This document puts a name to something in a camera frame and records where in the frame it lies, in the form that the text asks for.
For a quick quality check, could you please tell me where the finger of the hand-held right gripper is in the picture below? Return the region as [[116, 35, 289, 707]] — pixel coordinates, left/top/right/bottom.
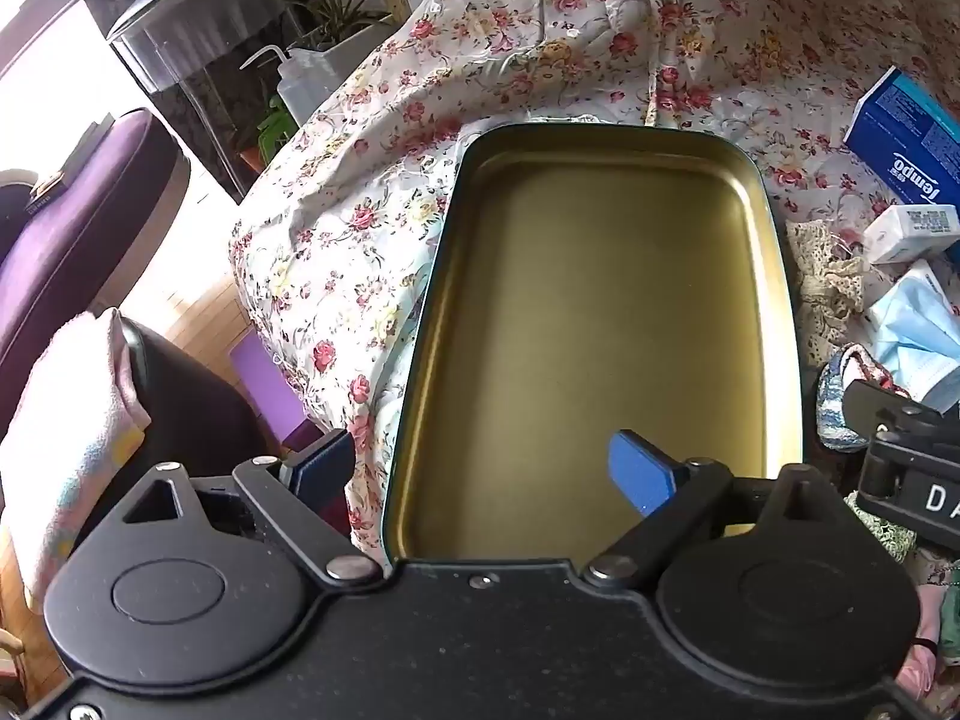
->
[[842, 379, 960, 458]]

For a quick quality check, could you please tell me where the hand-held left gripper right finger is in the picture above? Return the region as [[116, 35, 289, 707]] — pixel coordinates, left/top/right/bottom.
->
[[583, 430, 860, 590]]

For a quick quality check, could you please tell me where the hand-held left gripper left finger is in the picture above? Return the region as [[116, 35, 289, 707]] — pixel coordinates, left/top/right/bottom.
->
[[120, 427, 383, 586]]

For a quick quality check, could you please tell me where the red floral fabric piece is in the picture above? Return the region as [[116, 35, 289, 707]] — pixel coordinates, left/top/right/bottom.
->
[[840, 343, 912, 398]]

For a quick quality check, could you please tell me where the blue white knit piece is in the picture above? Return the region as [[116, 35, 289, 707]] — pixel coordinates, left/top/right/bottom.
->
[[816, 360, 871, 452]]

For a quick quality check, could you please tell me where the pink cloth with black strap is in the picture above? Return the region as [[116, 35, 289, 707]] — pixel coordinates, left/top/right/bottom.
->
[[896, 540, 960, 698]]

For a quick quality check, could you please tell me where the beige lace cloth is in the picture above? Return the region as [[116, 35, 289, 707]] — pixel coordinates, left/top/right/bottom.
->
[[784, 221, 871, 346]]

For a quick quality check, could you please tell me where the small white tissue pack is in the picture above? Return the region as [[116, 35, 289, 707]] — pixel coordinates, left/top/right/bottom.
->
[[862, 204, 960, 265]]

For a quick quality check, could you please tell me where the gold metal tin tray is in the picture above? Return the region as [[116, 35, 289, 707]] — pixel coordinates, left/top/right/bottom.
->
[[381, 122, 807, 563]]

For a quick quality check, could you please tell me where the blue face mask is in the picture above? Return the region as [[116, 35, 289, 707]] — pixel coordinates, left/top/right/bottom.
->
[[866, 259, 960, 417]]

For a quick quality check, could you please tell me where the purple box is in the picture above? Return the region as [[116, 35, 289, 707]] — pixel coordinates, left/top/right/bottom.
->
[[232, 334, 331, 458]]

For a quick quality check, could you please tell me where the pink towel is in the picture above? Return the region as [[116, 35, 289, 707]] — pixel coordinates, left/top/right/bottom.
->
[[0, 307, 151, 616]]

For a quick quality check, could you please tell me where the blue tissue pack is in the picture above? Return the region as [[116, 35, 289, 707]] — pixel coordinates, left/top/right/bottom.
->
[[844, 66, 960, 207]]

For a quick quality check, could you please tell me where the purple stool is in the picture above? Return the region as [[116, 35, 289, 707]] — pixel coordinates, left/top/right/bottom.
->
[[0, 109, 192, 391]]

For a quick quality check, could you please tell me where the white squeeze wash bottle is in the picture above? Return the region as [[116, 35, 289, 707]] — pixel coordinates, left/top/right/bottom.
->
[[240, 45, 346, 128]]

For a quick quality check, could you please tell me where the white planter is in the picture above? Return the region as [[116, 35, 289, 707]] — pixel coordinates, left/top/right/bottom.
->
[[289, 15, 410, 83]]

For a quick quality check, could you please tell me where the floral bed cover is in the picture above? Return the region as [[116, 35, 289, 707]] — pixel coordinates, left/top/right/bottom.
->
[[229, 0, 960, 541]]

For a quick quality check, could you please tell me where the round glass side table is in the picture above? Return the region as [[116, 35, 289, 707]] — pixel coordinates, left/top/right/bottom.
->
[[105, 0, 301, 203]]

